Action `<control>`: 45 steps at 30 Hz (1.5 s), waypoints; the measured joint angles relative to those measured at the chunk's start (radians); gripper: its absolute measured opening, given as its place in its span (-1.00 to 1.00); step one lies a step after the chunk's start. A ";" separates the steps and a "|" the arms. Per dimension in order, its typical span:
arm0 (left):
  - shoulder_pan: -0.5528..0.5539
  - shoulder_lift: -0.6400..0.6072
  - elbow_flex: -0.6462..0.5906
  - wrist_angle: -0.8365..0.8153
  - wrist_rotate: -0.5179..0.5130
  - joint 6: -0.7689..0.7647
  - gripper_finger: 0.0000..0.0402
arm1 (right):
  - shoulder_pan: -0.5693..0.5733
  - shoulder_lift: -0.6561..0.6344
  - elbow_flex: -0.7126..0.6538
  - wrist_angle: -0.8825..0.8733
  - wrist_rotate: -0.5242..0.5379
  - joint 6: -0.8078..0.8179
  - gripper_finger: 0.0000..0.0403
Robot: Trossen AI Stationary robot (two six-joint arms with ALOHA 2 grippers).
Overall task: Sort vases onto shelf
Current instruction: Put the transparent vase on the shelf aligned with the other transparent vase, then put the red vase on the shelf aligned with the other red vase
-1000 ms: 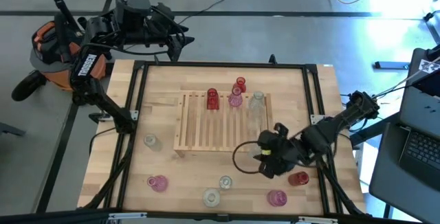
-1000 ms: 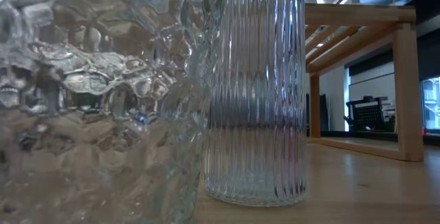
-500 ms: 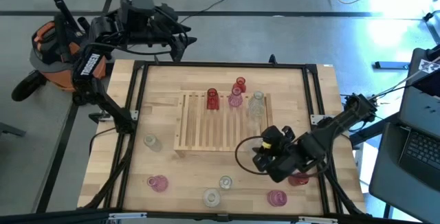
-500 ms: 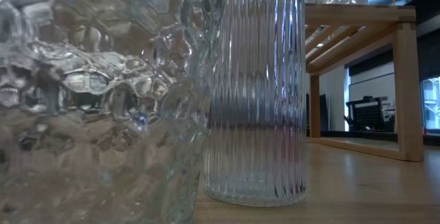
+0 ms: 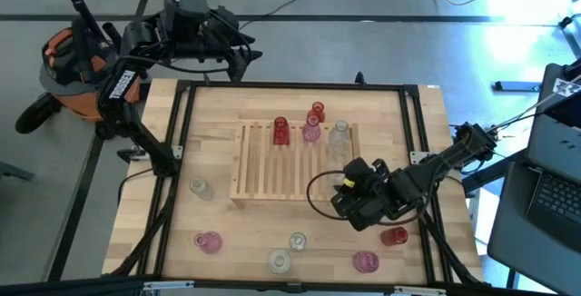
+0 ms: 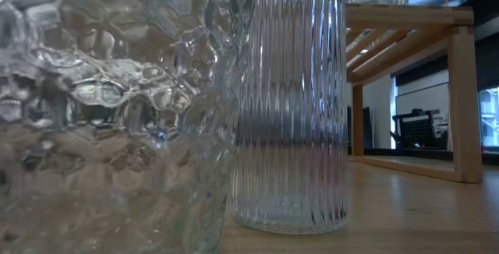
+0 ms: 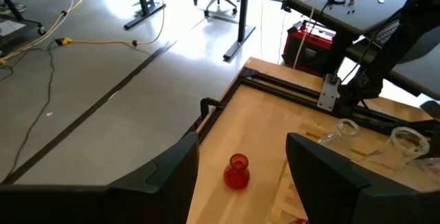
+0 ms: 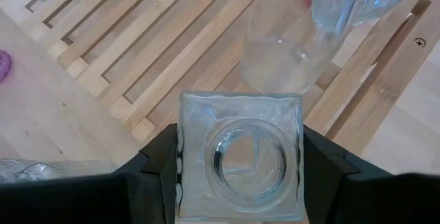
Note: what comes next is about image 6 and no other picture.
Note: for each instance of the wooden slatted shelf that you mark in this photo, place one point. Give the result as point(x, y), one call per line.
point(464, 110)

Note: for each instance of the clear ribbed cylinder vase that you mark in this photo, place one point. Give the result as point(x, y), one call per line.
point(288, 129)

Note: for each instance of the black upright panel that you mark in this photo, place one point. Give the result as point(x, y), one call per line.
point(369, 127)

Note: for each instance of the clear hammered glass vase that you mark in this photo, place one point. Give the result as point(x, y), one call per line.
point(97, 110)

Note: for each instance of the black pegboard cart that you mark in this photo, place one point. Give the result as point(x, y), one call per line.
point(419, 131)

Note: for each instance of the white board panel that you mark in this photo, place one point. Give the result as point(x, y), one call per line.
point(423, 98)

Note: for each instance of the glass window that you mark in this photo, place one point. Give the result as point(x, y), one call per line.
point(489, 117)

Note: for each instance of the black aluminium table frame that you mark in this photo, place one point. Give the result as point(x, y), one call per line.
point(409, 152)

